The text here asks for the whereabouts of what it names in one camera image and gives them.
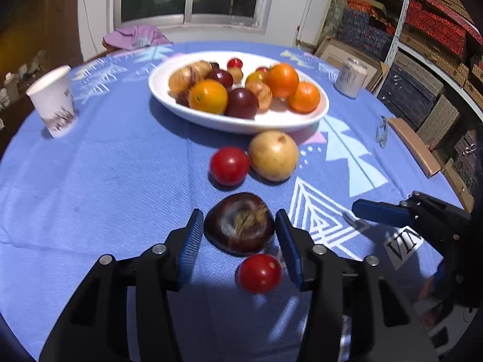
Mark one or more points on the small tan longan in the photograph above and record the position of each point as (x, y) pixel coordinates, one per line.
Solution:
(237, 75)

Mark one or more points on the tan leather pouch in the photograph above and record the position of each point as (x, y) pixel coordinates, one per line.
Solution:
(415, 147)

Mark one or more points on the small orange tangerine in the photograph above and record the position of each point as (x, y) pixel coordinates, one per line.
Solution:
(254, 77)

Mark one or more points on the yellow orange tomato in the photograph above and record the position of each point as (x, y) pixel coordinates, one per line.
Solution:
(208, 96)

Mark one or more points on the red cherry tomato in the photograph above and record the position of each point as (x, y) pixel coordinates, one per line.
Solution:
(229, 166)
(259, 273)
(234, 63)
(263, 70)

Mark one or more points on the wooden picture frames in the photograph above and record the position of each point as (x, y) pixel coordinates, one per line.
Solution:
(332, 54)

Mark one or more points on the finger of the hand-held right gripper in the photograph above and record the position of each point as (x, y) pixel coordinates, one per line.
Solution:
(381, 207)
(381, 218)

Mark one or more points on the white drink can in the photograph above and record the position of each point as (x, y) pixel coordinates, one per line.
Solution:
(351, 79)

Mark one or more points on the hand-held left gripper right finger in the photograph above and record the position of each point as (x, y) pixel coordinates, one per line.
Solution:
(288, 249)

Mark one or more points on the white printed paper cup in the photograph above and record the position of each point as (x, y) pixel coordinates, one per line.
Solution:
(53, 101)

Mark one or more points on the white metal shelf rack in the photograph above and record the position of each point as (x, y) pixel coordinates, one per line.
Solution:
(400, 19)

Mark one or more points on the white leaning board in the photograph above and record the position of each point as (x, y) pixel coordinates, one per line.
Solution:
(317, 0)

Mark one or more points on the blue printed tablecloth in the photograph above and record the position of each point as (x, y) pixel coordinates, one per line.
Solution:
(94, 181)

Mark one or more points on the person's right hand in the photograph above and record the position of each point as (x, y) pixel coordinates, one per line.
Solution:
(428, 301)

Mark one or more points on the round orange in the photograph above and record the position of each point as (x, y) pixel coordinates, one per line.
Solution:
(282, 80)
(305, 98)

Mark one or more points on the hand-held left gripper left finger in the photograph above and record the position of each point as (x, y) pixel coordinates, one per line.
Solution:
(190, 249)

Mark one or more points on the white oval plate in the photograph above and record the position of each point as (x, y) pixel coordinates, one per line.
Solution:
(271, 120)

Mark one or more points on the dark red plum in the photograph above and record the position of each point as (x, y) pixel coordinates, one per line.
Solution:
(241, 103)
(220, 78)

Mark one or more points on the striped orange passion fruit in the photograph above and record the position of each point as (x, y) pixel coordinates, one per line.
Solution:
(261, 96)

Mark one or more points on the purple cloth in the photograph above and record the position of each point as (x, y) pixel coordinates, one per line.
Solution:
(139, 36)

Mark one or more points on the shelf of patterned boxes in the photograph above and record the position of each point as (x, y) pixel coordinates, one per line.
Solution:
(434, 26)

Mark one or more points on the dark marbled panel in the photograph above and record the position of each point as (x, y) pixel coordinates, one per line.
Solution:
(337, 7)

